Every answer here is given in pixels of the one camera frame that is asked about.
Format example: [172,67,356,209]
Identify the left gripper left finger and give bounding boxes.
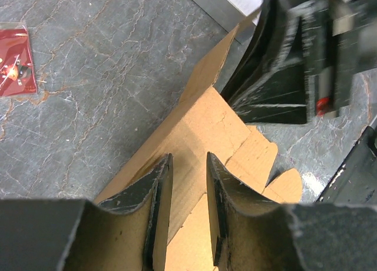
[1,154,173,270]

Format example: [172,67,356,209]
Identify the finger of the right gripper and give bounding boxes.
[221,0,308,124]

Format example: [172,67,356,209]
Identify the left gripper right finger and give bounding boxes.
[206,153,376,270]

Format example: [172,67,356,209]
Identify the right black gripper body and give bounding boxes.
[303,0,376,118]

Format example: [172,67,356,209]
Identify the brown cardboard box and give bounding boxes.
[97,26,302,270]

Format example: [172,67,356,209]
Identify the silver toothpaste box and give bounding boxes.
[193,0,263,44]

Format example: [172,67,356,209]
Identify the red sachet packet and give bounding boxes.
[1,22,37,97]

